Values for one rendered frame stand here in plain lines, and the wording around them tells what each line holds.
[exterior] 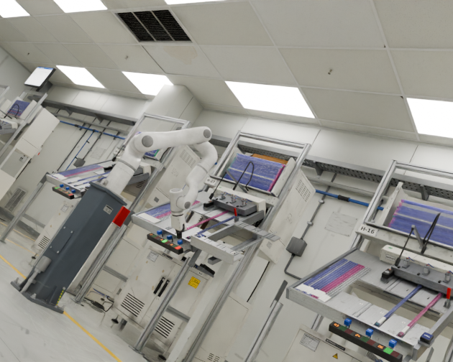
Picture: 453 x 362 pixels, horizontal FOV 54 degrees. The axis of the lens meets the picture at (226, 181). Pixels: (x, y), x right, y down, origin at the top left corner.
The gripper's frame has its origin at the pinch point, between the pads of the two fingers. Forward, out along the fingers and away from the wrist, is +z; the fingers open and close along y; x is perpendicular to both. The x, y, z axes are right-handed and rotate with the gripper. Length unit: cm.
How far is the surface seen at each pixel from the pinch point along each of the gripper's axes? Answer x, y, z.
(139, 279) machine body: -3, -49, 52
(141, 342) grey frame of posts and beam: -45, 14, 50
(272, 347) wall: 114, -15, 169
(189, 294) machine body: 3.4, 1.9, 46.2
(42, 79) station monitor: 131, -476, -56
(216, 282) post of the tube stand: 0.3, 32.7, 21.9
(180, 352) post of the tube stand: -33, 35, 53
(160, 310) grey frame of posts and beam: -29.5, 14.0, 35.6
